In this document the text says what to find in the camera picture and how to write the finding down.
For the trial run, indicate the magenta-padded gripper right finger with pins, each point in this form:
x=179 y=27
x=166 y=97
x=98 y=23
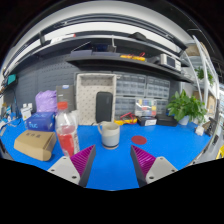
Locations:
x=156 y=168

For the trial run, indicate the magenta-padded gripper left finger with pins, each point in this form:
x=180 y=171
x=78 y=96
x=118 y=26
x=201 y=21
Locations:
x=68 y=168

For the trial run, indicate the clear bottle with red label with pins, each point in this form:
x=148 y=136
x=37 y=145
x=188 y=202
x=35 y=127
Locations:
x=67 y=136

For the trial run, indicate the flat round red coaster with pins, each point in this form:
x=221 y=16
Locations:
x=139 y=140

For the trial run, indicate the brown cardboard box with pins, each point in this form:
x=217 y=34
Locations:
x=35 y=144

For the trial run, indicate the black box with white label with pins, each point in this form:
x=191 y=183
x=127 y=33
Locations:
x=147 y=121

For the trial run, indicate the flat black box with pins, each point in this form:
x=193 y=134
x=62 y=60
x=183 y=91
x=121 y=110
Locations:
x=166 y=120

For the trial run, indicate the small white box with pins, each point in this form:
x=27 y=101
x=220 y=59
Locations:
x=75 y=117

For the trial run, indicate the white and grey mug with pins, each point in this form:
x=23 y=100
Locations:
x=110 y=135

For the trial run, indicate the blue carton box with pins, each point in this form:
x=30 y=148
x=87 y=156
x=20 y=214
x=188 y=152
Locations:
x=40 y=121

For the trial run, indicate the yellow and red tool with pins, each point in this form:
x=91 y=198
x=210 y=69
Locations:
x=126 y=119

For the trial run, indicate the clear organiser with colourful parts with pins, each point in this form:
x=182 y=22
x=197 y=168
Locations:
x=145 y=107

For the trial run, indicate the green potted plant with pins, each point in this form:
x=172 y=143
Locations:
x=185 y=106

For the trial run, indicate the small white carton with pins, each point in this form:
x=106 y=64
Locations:
x=26 y=112

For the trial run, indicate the purple plastic bag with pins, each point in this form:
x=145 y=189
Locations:
x=46 y=101

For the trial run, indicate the black rounded case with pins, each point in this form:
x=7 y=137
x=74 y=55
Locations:
x=104 y=107

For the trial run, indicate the white perforated tray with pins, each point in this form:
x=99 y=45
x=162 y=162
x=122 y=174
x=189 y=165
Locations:
x=87 y=100

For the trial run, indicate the dark grey upright box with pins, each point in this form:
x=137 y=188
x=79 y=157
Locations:
x=65 y=95

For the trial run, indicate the grey small-parts drawer cabinet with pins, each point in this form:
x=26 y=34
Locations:
x=131 y=86

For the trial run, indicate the teal device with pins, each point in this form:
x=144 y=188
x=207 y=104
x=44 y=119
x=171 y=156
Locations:
x=11 y=79

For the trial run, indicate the white bench instrument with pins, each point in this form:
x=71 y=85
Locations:
x=170 y=62

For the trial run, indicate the white shelf unit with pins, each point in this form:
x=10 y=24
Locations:
x=203 y=66

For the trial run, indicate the yellow tool with red leads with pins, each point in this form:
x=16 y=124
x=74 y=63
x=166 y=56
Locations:
x=133 y=57

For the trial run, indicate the dark blue box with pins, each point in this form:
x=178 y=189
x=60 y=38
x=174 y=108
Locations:
x=101 y=48

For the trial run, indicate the black pouch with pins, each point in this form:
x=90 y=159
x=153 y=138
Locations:
x=138 y=36

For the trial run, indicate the black wall shelf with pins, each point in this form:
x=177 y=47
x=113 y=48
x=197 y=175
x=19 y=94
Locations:
x=100 y=38
x=110 y=59

